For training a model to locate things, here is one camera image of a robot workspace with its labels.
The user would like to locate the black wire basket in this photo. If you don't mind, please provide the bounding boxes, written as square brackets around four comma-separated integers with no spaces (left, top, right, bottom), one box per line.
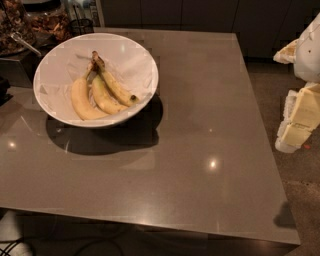
[69,18,94,36]

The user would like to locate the yellow banana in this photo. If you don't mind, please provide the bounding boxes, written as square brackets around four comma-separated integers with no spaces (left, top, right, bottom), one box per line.
[92,51,139,107]
[92,75,126,114]
[71,63,106,120]

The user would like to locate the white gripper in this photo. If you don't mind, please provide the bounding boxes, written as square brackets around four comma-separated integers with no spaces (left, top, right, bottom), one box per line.
[273,13,320,153]

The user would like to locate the tray of dried snacks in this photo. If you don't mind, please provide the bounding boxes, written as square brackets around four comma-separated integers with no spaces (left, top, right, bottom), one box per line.
[28,9,72,42]

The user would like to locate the white paper napkin in bowl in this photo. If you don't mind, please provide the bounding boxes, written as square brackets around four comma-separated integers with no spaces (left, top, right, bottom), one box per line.
[33,49,159,119]

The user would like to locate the white bowl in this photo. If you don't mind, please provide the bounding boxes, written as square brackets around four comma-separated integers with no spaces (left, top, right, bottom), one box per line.
[33,33,159,128]

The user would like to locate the black cables on floor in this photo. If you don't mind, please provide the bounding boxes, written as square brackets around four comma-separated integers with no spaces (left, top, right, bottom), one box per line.
[0,238,38,256]

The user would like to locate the metal spoon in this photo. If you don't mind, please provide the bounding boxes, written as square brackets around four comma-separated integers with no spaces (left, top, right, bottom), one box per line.
[11,32,42,57]

